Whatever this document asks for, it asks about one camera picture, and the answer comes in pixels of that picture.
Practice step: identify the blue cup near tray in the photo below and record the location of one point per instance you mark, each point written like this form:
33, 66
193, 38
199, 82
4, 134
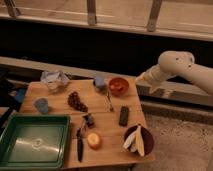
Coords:
41, 105

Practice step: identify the peeled banana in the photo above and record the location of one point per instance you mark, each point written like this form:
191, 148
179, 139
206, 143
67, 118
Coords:
133, 141

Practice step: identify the yellow round fruit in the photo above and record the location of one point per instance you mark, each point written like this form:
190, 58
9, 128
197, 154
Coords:
94, 140

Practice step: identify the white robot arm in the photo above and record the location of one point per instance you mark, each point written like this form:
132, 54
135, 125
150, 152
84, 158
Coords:
178, 63

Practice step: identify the black eraser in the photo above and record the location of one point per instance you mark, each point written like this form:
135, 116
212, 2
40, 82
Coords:
124, 114

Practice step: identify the bunch of dark grapes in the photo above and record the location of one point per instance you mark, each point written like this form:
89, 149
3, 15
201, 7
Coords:
75, 102

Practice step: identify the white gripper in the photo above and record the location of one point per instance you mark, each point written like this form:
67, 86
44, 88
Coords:
144, 77

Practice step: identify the red bowl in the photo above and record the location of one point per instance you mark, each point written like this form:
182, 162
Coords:
118, 86

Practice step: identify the small blue cup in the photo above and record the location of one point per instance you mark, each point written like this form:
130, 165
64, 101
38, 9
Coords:
99, 82

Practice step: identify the black handled knife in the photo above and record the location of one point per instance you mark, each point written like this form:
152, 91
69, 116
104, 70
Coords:
80, 145

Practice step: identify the small dark toy car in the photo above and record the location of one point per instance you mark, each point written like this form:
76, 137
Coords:
89, 120

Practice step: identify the green plastic tray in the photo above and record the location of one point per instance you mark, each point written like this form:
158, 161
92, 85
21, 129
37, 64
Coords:
34, 142

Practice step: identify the dark purple plate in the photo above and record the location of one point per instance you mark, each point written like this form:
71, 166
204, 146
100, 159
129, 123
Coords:
147, 138

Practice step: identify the metal fork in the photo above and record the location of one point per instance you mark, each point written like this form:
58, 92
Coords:
109, 101

